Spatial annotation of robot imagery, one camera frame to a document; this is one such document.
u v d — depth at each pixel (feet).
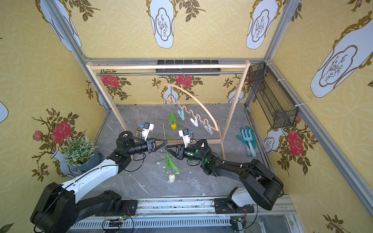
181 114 2.46
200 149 2.02
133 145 2.13
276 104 2.75
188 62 3.05
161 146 2.36
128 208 2.39
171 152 2.32
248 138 3.29
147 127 2.29
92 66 1.72
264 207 1.45
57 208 1.30
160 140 2.37
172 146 2.36
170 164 2.39
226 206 2.15
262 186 1.42
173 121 2.96
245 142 3.20
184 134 2.30
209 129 2.15
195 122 2.33
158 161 2.95
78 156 2.42
